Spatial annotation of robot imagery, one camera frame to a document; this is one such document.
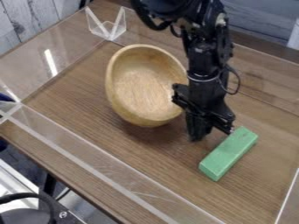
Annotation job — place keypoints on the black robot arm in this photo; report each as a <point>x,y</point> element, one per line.
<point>201,23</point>

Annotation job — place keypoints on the clear acrylic corner bracket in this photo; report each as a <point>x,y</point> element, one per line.
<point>106,29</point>

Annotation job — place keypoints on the clear acrylic tray wall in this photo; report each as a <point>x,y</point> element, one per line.
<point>134,198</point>

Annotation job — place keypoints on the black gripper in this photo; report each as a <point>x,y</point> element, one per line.
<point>202,101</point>

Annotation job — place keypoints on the brown wooden bowl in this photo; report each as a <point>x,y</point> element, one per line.
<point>141,74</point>

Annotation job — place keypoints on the green rectangular block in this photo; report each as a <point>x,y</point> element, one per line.
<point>229,152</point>

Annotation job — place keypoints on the black table leg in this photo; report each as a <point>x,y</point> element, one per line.
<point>50,184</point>

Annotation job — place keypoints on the black metal bracket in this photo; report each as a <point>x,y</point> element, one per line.
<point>63,215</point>

